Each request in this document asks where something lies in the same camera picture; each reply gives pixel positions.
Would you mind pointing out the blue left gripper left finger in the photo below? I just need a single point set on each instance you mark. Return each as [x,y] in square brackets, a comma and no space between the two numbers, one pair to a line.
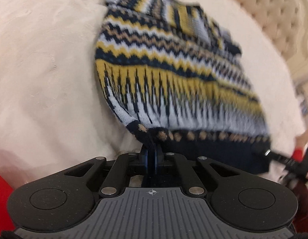
[143,157]

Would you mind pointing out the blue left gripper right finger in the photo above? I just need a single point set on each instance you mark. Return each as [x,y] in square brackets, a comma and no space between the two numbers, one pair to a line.
[158,158]

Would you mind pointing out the navy yellow patterned knit sweater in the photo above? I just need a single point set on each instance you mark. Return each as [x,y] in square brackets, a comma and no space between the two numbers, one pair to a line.
[172,76]

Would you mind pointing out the white bed cover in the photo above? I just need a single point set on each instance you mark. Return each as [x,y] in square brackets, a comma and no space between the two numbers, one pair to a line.
[52,114]

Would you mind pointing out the cream tufted headboard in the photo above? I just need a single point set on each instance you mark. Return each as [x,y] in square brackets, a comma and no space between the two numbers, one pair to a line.
[285,23]

